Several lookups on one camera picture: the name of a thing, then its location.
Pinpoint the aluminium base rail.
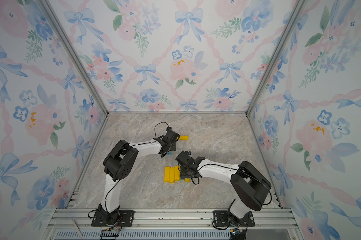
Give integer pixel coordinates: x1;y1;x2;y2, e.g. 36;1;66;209
44;209;303;240

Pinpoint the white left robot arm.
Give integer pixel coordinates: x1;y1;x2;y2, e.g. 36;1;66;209
98;127;180;223

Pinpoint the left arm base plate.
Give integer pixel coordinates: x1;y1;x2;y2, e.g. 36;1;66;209
91;210;135;227

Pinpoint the aluminium left corner post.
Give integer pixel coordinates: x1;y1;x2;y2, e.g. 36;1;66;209
36;0;109;116

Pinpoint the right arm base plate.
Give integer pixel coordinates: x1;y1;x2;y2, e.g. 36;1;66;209
212;210;255;229

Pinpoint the aluminium corner post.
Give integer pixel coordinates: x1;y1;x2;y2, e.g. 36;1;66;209
246;0;306;118
36;0;109;116

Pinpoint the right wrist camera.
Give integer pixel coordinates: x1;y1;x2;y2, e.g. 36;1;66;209
176;151;194;168

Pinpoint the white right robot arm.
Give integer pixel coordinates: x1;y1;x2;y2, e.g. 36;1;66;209
176;152;271;226

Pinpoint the aluminium right corner post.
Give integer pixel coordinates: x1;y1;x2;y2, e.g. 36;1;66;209
246;0;306;118

